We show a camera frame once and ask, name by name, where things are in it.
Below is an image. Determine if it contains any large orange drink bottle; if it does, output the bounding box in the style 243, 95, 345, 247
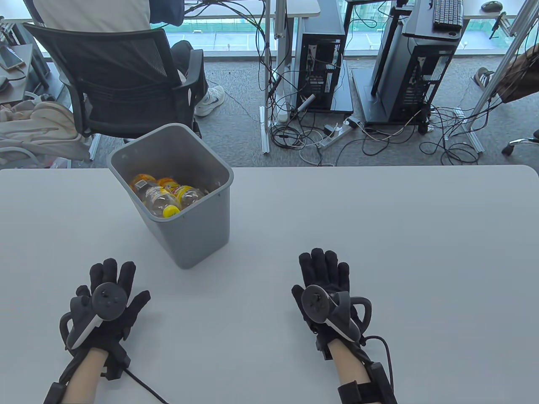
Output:
157, 177, 210, 210
131, 173, 182, 218

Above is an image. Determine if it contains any smartphone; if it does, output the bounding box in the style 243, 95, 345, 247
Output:
0, 45, 25, 70

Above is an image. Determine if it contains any black left wrist strap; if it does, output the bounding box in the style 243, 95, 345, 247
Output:
43, 382, 66, 404

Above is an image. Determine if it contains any black computer tower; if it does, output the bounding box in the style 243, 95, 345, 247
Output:
379, 36, 459, 125
296, 21, 347, 111

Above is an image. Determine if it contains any grey plastic bin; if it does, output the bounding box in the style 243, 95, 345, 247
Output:
107, 122, 235, 270

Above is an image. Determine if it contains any black right hand controller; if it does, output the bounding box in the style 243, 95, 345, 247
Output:
301, 284, 373, 342

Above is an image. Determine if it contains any black hand controller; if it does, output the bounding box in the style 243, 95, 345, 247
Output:
60, 284, 128, 351
301, 284, 373, 342

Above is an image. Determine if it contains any black left hand controller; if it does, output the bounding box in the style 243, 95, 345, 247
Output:
60, 284, 128, 351

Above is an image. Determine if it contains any office chair base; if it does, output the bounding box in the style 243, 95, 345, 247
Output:
501, 130, 539, 156

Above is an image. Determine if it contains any black wrist strap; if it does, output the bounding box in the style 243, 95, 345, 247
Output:
337, 362, 398, 404
43, 382, 66, 404

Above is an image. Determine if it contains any white desk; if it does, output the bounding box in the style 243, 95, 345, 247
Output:
162, 0, 321, 21
345, 0, 539, 19

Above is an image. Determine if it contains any black keyboard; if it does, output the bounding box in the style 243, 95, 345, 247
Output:
433, 0, 464, 31

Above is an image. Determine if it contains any white power strip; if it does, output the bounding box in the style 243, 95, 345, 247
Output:
318, 119, 360, 149

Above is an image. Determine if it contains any aluminium frame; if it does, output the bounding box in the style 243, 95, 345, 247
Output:
457, 0, 539, 154

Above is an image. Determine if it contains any black right glove cable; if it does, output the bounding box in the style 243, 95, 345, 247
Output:
362, 335, 394, 379

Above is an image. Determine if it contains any beige cloth bag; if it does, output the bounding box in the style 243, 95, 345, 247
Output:
0, 100, 91, 167

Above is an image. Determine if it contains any person's right hand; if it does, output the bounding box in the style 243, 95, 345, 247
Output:
291, 248, 373, 358

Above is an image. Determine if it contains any aluminium desk leg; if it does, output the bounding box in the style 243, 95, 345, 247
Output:
260, 0, 292, 154

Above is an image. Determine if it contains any person's left hand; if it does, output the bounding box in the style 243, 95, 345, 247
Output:
60, 258, 151, 371

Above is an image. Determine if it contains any tangle of black floor cables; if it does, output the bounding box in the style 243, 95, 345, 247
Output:
198, 0, 512, 167

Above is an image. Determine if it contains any person's left forearm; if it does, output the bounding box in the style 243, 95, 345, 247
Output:
42, 349, 110, 404

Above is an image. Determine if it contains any black mesh office chair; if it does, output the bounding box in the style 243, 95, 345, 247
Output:
23, 23, 207, 139

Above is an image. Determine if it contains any person's right forearm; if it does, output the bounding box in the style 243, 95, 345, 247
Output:
328, 337, 398, 404

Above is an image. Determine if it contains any black left glove cable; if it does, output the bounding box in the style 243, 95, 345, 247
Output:
101, 366, 171, 404

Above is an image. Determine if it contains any black glove cable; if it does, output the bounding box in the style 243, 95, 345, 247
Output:
101, 366, 171, 404
362, 335, 394, 379

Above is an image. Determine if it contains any black right wrist strap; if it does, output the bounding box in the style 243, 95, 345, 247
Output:
337, 362, 398, 404

